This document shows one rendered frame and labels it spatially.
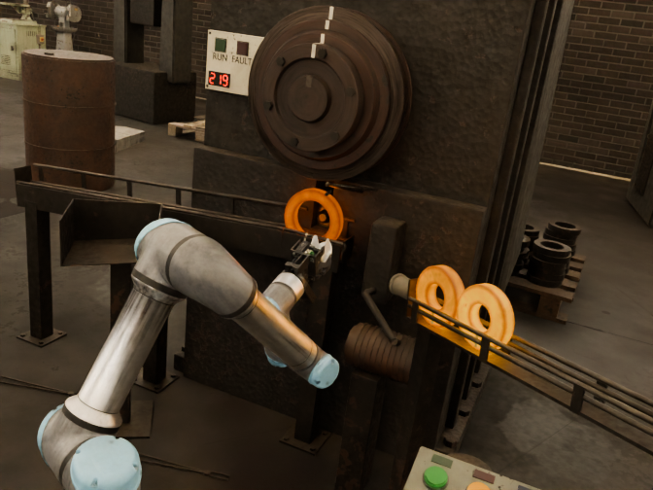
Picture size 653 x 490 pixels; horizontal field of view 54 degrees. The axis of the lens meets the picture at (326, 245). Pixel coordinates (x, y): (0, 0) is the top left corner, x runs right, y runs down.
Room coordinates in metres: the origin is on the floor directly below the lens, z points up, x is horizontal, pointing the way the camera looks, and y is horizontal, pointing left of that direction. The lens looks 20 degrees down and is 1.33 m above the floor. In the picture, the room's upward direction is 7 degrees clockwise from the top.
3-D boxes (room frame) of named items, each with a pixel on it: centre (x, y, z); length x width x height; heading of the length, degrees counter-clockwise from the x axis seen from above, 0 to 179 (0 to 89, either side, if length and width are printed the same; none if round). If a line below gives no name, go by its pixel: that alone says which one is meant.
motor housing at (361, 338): (1.57, -0.20, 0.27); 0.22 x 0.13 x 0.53; 68
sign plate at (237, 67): (2.04, 0.33, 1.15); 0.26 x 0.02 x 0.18; 68
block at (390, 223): (1.74, -0.17, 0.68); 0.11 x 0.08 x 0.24; 158
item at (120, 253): (1.76, 0.63, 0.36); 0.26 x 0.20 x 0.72; 103
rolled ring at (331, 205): (1.83, 0.05, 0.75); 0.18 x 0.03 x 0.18; 69
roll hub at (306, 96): (1.73, 0.09, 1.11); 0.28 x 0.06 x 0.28; 68
